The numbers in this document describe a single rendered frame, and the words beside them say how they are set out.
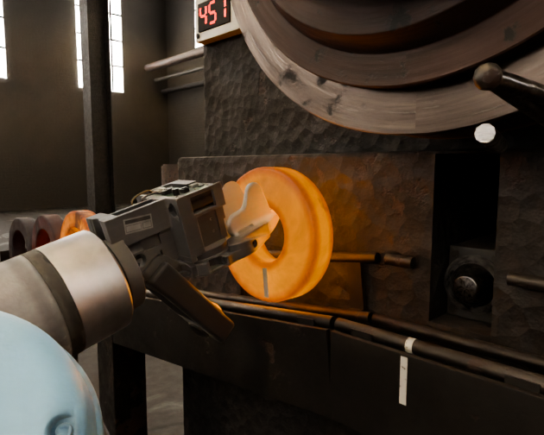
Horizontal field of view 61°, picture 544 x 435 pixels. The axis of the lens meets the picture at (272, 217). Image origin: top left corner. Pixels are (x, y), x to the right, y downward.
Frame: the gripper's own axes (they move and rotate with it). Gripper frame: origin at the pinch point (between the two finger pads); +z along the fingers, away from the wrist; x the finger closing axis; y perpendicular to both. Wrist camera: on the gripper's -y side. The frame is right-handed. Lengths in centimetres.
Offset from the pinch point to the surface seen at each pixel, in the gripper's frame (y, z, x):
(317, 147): 5.0, 13.1, 2.6
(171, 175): -39, 131, 236
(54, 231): -7, -4, 64
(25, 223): -8, -4, 85
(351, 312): -9.9, -0.4, -9.8
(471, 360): -6.9, -6.0, -24.8
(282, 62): 16.4, 0.6, -5.4
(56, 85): 72, 371, 982
